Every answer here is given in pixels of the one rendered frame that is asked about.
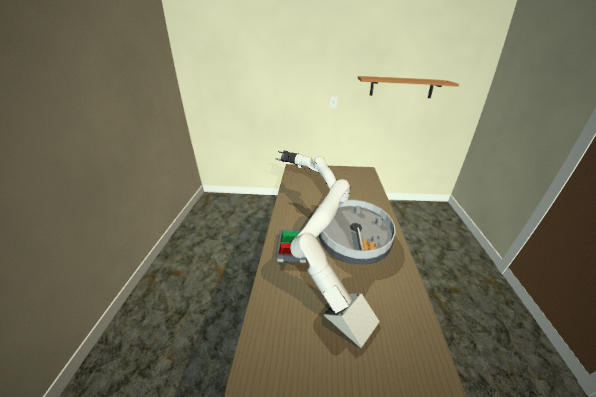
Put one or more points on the red and green divided tray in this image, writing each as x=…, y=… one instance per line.
x=284, y=252

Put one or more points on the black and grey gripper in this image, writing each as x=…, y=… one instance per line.
x=294, y=158

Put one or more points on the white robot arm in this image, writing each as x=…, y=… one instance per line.
x=306, y=245

